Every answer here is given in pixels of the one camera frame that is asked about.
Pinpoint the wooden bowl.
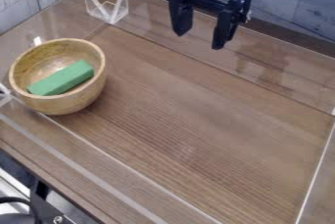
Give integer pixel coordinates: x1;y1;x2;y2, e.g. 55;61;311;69
8;38;106;115

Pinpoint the clear acrylic wall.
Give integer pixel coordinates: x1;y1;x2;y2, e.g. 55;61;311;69
116;0;335;115
0;84;222;224

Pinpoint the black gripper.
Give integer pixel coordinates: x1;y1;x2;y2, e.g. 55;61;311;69
169;0;252;50

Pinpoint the clear acrylic back wall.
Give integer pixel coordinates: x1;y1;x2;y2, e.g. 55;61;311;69
116;0;335;115

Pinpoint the clear acrylic front wall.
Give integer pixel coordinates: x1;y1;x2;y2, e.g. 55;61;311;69
0;84;222;224

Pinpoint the clear acrylic corner bracket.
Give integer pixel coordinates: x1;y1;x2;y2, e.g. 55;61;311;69
84;0;129;24

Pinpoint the black table frame bracket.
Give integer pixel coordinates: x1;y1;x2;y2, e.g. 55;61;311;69
29;181;76;224

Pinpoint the green rectangular stick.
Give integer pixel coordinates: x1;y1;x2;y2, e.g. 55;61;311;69
27;60;94;96

